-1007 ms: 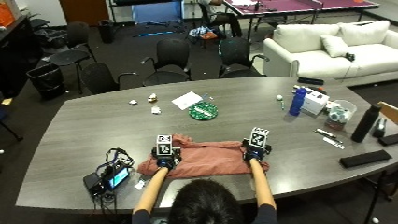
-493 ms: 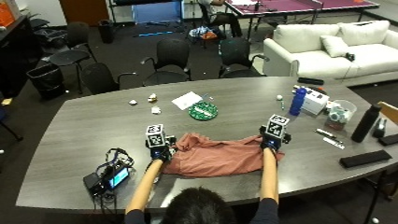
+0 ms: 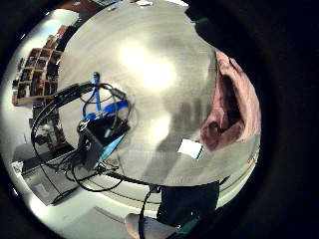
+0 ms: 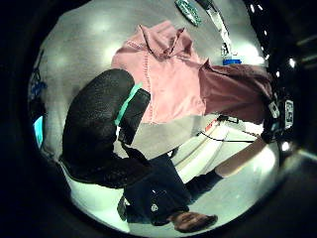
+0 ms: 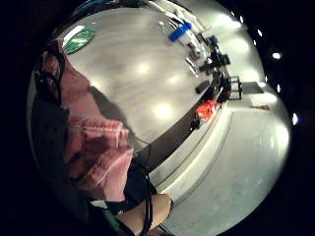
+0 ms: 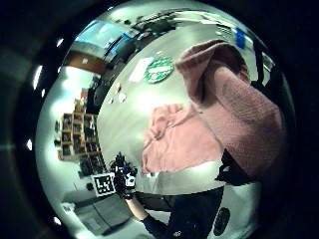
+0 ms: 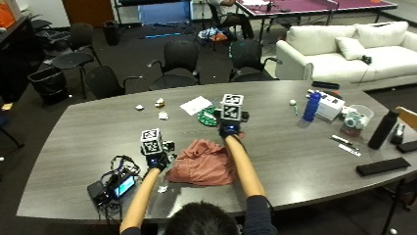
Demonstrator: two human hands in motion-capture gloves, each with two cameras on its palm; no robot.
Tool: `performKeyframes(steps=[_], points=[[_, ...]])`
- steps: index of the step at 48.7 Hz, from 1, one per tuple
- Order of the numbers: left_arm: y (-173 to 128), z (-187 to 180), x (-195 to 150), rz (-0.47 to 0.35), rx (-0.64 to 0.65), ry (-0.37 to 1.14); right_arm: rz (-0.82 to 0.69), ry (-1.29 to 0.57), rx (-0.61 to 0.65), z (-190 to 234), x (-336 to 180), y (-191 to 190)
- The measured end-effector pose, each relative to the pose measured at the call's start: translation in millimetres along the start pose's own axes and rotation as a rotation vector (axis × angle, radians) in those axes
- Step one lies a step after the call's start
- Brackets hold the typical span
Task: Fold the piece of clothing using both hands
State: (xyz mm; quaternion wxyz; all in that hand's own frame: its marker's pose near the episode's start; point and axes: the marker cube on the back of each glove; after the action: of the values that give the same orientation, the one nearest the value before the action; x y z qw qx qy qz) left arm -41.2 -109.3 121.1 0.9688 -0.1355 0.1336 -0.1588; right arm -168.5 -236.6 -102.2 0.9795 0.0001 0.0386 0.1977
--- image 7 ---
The person's left hand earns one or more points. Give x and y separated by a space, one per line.
158 160

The person's right hand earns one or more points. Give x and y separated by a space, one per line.
229 128

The white marker cube right glove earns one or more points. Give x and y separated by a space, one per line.
230 106

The white marker cube glove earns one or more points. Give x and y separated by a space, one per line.
230 106
150 141

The white marker cube left glove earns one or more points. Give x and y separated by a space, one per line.
150 141

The green round printed pouch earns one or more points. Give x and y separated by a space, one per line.
206 117

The pink cloth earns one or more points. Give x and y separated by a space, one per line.
201 164

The small white crumpled paper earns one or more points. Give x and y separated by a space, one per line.
162 115
138 107

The small white ball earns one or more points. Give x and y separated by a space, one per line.
292 102

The green pen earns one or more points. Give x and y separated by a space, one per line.
296 110

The white paper sheet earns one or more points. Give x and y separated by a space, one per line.
194 105

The small white paper scrap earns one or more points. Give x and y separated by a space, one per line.
162 188

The small white and brown object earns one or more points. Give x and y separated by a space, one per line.
158 103

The blue water bottle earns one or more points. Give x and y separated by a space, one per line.
312 107

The black mesh office chair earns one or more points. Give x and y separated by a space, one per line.
104 82
77 49
248 60
180 62

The white cardboard box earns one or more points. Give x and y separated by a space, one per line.
329 107

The black flat case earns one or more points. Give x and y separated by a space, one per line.
325 85

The black and silver pen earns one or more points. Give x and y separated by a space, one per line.
341 140

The teal tape roll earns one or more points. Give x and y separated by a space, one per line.
353 121

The white marker pen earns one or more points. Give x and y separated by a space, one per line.
349 150

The colourful bag on chair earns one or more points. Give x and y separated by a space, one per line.
212 34

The clear plastic container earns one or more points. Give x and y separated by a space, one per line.
364 110

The white sofa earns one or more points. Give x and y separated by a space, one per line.
342 60

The the person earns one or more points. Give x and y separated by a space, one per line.
260 215

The black tall bottle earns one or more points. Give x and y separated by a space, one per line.
382 130

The white sofa pillow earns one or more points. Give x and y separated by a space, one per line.
350 48

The black controller on sofa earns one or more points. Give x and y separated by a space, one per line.
366 59

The black square waste bin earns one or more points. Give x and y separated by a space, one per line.
48 85

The long black pouch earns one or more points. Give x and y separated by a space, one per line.
382 166

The purple table tennis table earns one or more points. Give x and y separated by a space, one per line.
304 6

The blue board on stand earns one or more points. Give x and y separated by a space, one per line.
165 12

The black round waste bin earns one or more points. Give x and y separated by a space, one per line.
112 32

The wooden chair back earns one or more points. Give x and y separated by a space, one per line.
409 116

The black cabinet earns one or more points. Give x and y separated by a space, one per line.
17 55

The brown wooden door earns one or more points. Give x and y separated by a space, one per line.
88 11

